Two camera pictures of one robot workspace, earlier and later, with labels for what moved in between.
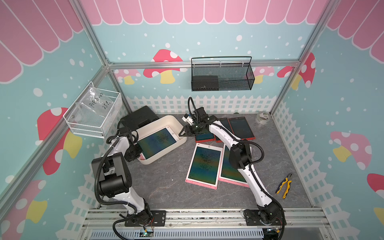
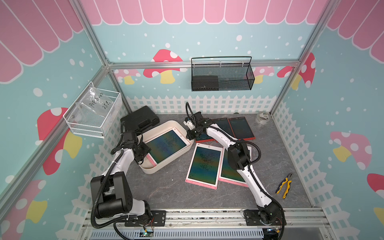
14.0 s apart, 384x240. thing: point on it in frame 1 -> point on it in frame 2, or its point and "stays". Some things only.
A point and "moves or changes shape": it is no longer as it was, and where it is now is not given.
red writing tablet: [205, 138] stays
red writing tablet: [225, 122] stays
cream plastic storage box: [158, 137] moves or changes shape
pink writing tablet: [205, 167] stays
